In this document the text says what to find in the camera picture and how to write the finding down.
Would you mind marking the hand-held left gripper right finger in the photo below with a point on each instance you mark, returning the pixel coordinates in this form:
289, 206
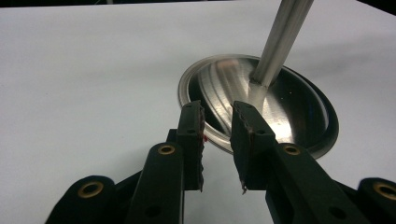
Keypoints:
252, 149

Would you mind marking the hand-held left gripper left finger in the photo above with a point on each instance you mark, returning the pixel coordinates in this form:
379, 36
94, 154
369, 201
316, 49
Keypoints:
191, 140

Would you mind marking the steel utensil rack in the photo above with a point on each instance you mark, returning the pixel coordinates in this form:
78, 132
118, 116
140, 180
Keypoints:
280, 105

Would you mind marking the pale lavender table mat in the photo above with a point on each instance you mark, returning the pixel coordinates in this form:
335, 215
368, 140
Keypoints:
77, 77

